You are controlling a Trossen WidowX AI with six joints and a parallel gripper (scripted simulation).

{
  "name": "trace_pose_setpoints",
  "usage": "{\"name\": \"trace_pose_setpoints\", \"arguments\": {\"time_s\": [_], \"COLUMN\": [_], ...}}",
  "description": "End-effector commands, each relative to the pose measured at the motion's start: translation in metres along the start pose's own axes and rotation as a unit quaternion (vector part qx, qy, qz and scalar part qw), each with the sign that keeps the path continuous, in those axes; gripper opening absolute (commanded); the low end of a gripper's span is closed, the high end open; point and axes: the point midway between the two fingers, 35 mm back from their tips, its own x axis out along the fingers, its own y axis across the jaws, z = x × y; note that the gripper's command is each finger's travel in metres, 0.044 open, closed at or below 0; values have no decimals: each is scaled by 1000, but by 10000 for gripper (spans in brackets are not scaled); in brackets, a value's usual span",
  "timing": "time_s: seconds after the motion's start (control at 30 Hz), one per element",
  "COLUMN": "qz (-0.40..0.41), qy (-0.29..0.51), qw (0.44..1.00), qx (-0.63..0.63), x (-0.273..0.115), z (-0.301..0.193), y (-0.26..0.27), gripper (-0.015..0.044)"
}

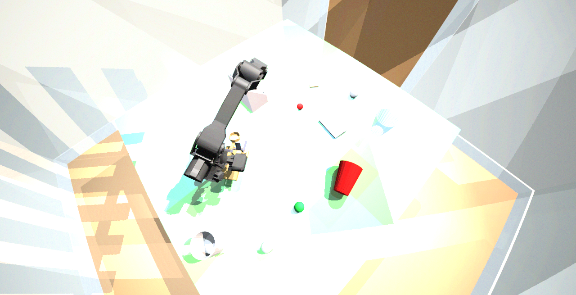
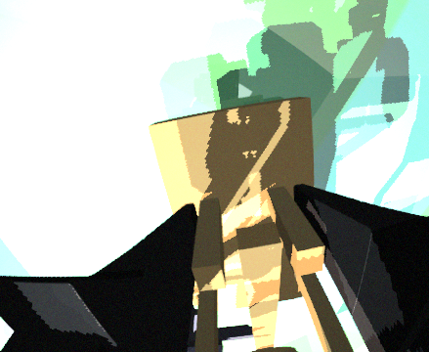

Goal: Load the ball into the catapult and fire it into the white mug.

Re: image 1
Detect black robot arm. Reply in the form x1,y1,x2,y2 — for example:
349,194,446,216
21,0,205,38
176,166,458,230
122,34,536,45
183,57,268,183

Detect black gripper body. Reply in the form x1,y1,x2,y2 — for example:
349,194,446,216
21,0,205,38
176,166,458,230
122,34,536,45
216,151,248,172

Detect green ball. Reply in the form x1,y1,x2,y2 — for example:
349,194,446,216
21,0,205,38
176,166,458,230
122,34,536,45
294,201,304,212

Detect red tapered cylinder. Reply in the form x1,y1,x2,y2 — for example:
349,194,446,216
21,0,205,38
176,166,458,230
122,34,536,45
334,160,363,196

